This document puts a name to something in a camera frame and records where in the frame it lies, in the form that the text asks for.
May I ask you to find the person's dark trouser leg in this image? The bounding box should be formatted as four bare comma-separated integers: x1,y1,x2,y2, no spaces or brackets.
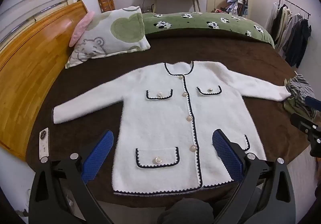
157,198,213,224

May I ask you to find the wooden chair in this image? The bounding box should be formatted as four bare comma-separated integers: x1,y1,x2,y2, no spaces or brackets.
98,0,116,13

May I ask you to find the white navy-trimmed cardigan jacket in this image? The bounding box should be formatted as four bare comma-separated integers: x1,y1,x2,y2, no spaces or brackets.
52,61,292,196

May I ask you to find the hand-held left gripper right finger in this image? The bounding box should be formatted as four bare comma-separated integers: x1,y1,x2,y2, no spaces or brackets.
212,129,301,224

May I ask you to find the wooden headboard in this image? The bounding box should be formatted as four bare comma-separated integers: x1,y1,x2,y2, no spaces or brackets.
0,0,89,162

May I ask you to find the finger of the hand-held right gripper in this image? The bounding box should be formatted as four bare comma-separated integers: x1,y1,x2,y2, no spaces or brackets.
305,96,321,107
290,113,321,137

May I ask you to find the pile of clothes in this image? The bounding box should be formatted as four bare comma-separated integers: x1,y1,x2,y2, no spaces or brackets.
224,0,249,17

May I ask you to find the black clothes rack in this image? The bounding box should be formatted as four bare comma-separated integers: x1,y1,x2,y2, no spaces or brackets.
278,0,312,19

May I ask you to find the green cow-print blanket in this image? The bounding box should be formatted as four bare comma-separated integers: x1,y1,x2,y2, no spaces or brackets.
141,12,275,49

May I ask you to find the pink pillow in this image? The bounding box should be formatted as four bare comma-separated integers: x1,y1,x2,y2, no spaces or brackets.
69,11,95,48

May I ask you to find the row of hanging clothes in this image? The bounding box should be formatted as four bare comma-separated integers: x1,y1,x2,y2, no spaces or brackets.
264,2,313,68

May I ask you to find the white green bear-print pillow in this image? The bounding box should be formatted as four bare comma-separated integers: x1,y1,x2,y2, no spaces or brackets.
65,6,151,69

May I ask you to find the grey striped cloth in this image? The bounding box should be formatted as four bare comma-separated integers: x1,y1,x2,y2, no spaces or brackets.
284,74,317,118

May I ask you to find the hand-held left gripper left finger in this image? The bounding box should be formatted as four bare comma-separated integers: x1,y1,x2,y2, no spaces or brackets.
29,130,118,224

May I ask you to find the olive green cloth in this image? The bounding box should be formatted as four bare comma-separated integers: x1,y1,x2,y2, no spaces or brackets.
283,96,314,119

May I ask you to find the white smartphone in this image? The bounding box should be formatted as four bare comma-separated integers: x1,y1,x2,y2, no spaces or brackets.
39,127,50,159

